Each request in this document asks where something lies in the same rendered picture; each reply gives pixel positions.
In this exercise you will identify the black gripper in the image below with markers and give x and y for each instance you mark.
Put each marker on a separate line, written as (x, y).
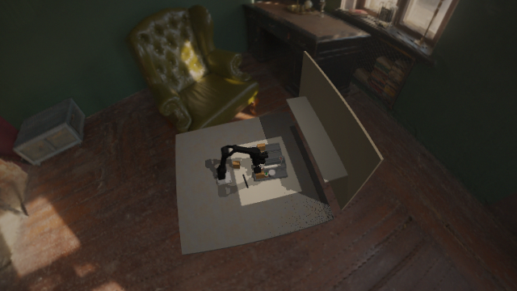
(257, 168)

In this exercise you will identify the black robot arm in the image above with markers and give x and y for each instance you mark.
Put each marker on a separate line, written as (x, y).
(254, 153)

